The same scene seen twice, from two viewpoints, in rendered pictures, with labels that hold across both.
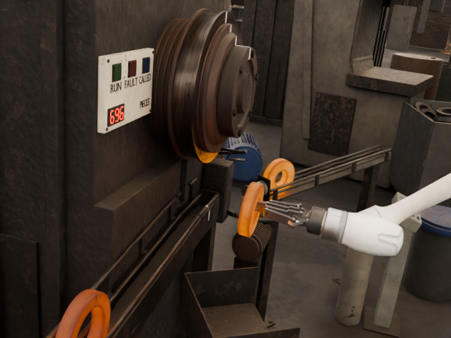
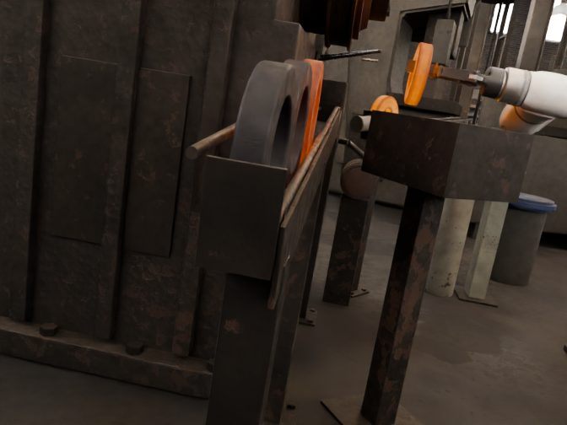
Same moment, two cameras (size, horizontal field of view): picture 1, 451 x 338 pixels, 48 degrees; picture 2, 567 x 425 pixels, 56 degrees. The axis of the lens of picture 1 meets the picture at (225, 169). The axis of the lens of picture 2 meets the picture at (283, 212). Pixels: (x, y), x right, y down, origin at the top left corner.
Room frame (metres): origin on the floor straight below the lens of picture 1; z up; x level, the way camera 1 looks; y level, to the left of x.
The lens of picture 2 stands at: (-0.03, 0.43, 0.71)
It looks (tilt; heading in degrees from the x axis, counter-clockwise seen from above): 12 degrees down; 351
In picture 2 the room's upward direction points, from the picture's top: 9 degrees clockwise
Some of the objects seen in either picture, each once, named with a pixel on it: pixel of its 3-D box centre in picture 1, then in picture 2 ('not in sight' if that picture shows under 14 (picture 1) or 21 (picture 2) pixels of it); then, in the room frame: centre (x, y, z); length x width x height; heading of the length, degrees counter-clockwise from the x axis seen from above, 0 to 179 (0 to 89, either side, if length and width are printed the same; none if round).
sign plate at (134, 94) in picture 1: (127, 87); not in sight; (1.28, 0.27, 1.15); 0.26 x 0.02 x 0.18; 165
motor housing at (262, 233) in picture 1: (247, 279); (348, 230); (1.87, -0.14, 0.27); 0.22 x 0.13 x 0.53; 165
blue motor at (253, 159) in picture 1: (240, 155); not in sight; (3.86, -0.11, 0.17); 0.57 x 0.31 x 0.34; 5
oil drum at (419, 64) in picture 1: (410, 92); not in sight; (6.17, -2.13, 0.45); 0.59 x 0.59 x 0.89
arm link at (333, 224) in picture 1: (333, 224); (510, 86); (1.27, -0.31, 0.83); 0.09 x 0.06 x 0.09; 165
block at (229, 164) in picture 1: (215, 190); (326, 115); (1.81, 0.03, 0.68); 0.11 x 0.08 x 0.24; 75
